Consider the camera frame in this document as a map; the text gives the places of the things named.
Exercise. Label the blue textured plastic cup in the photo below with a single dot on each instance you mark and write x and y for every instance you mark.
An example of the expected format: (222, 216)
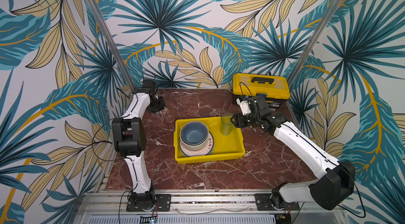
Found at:
(226, 126)

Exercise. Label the dark blue bowl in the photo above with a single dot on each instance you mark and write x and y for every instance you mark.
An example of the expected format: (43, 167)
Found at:
(194, 133)

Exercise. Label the yellow black plastic toolbox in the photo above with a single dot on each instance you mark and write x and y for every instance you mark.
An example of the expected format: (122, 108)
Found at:
(275, 89)

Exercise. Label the yellow plastic bin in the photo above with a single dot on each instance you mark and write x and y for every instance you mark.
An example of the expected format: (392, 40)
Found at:
(224, 147)

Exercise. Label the pale green bowl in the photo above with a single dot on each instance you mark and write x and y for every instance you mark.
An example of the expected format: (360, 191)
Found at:
(196, 147)

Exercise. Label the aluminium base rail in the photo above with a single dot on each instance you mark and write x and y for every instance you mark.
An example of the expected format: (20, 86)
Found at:
(217, 206)

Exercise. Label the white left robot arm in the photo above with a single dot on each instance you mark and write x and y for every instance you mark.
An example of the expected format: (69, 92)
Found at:
(130, 141)

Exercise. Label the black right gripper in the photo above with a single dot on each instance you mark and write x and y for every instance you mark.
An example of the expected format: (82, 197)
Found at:
(240, 120)

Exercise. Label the white plate orange sunburst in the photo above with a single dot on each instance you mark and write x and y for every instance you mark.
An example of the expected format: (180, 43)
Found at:
(206, 151)

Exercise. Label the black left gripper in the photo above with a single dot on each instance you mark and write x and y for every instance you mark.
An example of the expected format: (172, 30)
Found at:
(156, 105)

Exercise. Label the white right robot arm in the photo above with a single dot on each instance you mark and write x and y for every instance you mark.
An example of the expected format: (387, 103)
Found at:
(334, 180)

